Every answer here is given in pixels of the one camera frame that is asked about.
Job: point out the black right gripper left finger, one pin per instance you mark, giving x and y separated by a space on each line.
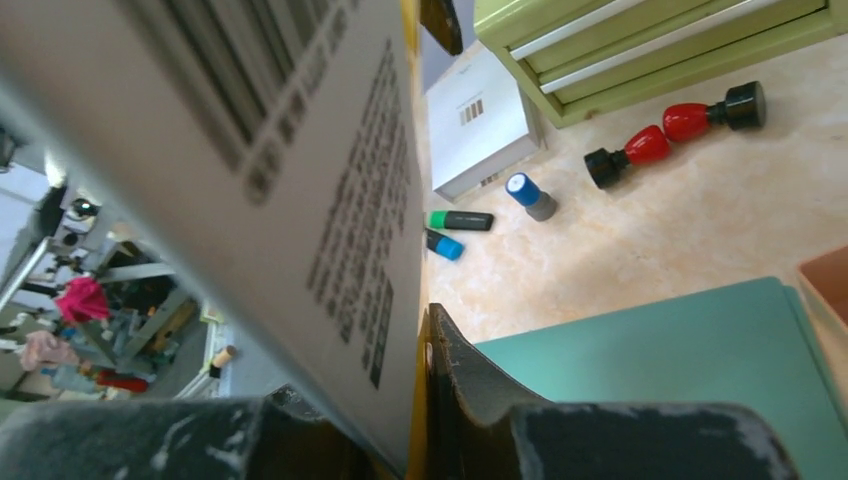
279 436

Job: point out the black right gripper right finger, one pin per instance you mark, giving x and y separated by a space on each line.
483 424

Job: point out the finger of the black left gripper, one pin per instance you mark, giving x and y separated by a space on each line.
439 18

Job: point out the yellow plastic clip folder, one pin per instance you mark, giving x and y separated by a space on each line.
267 151

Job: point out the teal plastic folder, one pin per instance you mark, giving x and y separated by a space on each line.
750 343

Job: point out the white paper booklet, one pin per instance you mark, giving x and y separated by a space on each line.
480 124

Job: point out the green metal drawer cabinet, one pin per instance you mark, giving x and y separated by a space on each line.
578 59

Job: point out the black blue highlighter marker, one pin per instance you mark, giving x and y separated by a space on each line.
443 245

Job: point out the black green highlighter marker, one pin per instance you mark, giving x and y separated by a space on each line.
460 220

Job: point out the small blue glue bottle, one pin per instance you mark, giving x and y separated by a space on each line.
538 204

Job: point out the red and black dumbbell toy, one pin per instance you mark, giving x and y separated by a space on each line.
744 107

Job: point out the beige plastic file organizer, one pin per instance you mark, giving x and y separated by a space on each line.
823 281

